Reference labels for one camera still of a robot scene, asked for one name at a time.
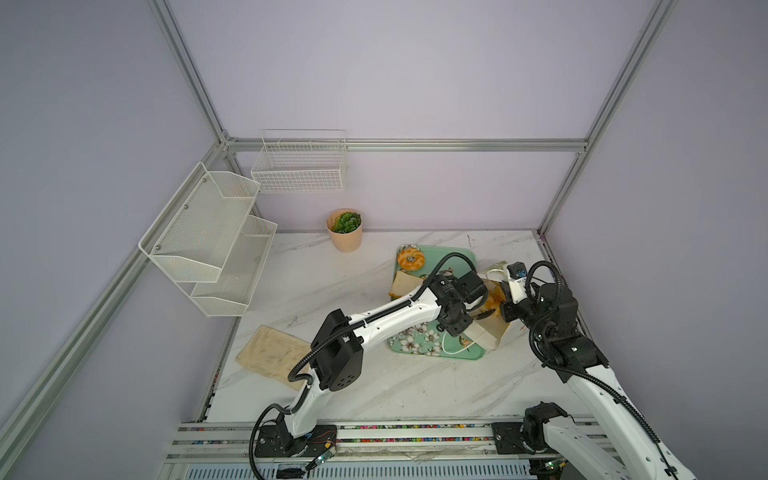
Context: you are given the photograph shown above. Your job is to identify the fake toast slice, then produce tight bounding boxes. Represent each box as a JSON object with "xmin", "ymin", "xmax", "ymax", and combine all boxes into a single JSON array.
[{"xmin": 388, "ymin": 270, "xmax": 423, "ymax": 299}]

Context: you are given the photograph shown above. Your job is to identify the orange fake donut bread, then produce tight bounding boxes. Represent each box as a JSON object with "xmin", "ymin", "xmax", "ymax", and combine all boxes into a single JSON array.
[{"xmin": 396, "ymin": 247, "xmax": 426, "ymax": 272}]

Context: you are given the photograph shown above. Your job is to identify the white paper bag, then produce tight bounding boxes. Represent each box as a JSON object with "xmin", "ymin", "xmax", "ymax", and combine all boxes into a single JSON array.
[{"xmin": 441, "ymin": 262, "xmax": 527, "ymax": 356}]

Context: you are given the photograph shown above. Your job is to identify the yellow fake bread roll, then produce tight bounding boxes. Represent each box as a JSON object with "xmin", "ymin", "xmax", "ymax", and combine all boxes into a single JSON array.
[{"xmin": 482, "ymin": 280, "xmax": 506, "ymax": 312}]

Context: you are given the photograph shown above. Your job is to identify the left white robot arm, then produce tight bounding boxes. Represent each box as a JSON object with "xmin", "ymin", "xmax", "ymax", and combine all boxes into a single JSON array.
[{"xmin": 248, "ymin": 251, "xmax": 489, "ymax": 479}]

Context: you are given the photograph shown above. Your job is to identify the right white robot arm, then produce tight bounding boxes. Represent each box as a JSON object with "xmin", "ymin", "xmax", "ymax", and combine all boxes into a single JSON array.
[{"xmin": 501, "ymin": 261, "xmax": 695, "ymax": 479}]

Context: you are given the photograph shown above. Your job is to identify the green floral tray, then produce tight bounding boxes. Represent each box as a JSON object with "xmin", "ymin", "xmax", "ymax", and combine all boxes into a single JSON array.
[{"xmin": 387, "ymin": 244, "xmax": 485, "ymax": 360}]

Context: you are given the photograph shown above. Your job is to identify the potted green plant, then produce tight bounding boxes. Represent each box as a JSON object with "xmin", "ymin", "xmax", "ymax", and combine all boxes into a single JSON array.
[{"xmin": 326, "ymin": 209, "xmax": 363, "ymax": 253}]

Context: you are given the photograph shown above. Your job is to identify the white two-tier mesh shelf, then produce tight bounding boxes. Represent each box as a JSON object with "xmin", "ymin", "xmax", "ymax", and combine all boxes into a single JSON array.
[{"xmin": 138, "ymin": 163, "xmax": 277, "ymax": 317}]

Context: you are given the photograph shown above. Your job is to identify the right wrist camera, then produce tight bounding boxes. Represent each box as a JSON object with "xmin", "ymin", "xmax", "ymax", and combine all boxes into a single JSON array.
[{"xmin": 506, "ymin": 262, "xmax": 528, "ymax": 304}]

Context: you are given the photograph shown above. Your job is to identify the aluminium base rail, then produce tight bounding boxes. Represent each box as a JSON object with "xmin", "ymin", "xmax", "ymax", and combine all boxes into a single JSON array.
[{"xmin": 161, "ymin": 416, "xmax": 661, "ymax": 464}]

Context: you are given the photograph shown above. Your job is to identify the white wire basket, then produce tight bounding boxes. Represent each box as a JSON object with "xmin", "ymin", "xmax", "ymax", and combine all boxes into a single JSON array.
[{"xmin": 251, "ymin": 129, "xmax": 348, "ymax": 194}]

